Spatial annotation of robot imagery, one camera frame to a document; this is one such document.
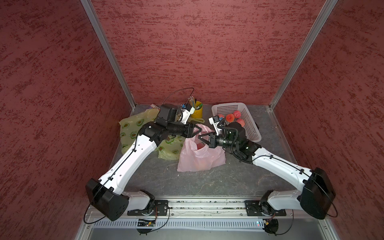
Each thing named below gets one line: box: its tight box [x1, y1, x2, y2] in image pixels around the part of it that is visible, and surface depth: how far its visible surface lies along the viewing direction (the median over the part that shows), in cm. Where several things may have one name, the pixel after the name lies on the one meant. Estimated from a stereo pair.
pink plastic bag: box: [177, 124, 227, 172], surface depth 78 cm
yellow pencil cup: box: [191, 101, 203, 119], surface depth 109 cm
